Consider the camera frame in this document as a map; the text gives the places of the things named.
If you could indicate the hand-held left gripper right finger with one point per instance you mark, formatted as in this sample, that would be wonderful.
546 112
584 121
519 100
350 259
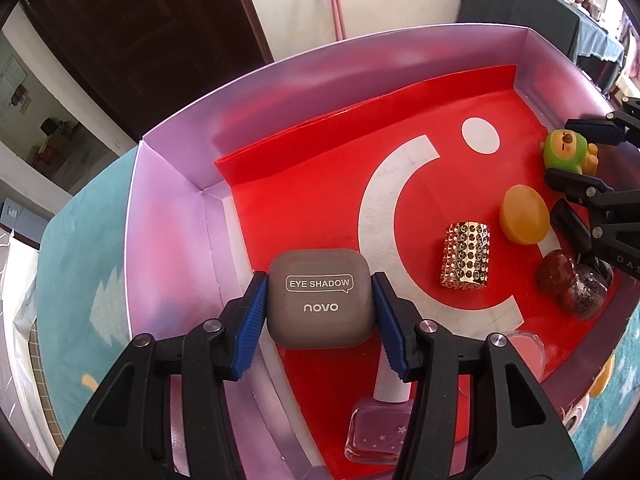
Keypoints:
390 330

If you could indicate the grey eye shadow case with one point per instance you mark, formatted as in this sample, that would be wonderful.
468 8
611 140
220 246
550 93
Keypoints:
320 300

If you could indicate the wall notice paper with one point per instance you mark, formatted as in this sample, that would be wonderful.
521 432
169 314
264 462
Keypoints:
12 80

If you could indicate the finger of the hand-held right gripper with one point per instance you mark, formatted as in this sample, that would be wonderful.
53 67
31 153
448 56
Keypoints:
600 127
575 185

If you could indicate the small amber oval stone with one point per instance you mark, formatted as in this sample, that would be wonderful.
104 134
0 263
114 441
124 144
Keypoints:
602 375

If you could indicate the red paper liner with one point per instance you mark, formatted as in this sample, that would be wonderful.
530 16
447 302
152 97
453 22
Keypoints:
310 185

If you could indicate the clear glass cup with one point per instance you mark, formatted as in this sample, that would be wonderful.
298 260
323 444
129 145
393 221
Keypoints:
527 355

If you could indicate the gold studded cylinder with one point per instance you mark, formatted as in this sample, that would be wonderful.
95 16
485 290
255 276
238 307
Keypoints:
465 255

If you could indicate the dark red ball bottle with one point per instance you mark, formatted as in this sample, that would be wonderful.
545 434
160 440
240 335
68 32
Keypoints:
557 275

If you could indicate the dark wooden door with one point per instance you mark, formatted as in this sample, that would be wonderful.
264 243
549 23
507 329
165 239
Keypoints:
150 20

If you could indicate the pink nail polish bottle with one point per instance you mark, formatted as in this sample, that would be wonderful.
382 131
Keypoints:
370 430

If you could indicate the large amber oval stone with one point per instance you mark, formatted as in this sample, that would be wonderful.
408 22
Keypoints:
522 215

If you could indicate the black lipstick tube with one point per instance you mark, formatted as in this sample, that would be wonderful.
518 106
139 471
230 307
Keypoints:
567 222

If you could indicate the purple cardboard box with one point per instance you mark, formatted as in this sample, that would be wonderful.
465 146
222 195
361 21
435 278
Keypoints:
175 210

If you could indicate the pink pole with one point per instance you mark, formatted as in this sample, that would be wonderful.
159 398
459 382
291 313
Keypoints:
335 0

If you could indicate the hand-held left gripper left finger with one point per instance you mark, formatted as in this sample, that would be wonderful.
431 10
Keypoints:
252 320

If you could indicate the green toy figure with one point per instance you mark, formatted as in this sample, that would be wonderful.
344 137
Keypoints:
565 150

